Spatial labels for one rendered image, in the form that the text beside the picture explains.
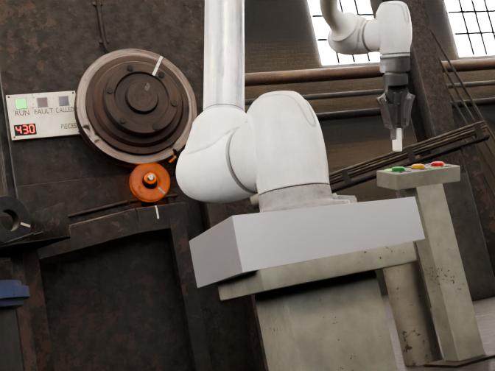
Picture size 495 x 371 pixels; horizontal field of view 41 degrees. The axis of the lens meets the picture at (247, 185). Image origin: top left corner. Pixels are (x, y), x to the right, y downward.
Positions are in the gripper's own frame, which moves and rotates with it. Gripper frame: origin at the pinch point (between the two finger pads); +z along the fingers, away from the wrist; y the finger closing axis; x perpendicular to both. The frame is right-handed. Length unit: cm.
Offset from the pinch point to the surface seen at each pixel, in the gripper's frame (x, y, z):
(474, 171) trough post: -13.0, -40.9, 16.0
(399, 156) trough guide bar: -28.7, -20.8, 9.9
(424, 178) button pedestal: 5.9, -5.5, 12.2
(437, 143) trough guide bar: -21.7, -32.3, 5.8
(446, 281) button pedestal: 16.3, -4.9, 42.2
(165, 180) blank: -73, 55, 15
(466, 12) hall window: -767, -682, -107
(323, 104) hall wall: -720, -368, 28
